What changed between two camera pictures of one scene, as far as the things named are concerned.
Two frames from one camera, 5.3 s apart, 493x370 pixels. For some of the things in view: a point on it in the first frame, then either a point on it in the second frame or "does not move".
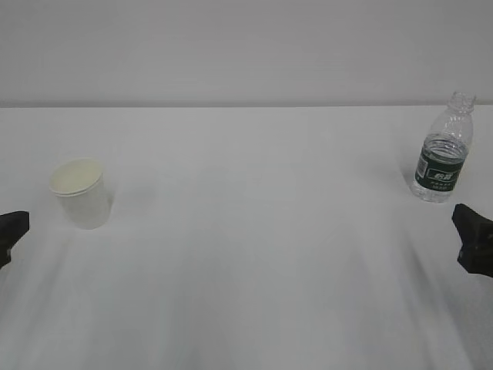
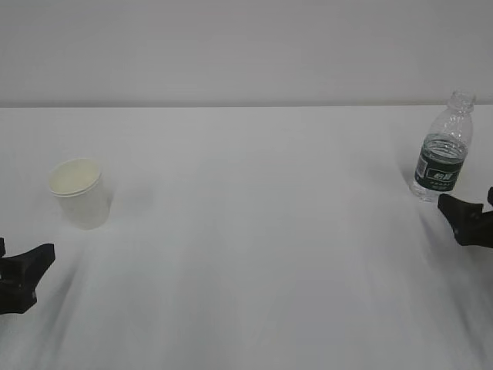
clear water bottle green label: (444, 151) does not move
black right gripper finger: (476, 233) to (471, 225)
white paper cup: (80, 186) does not move
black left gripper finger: (12, 227) to (19, 275)
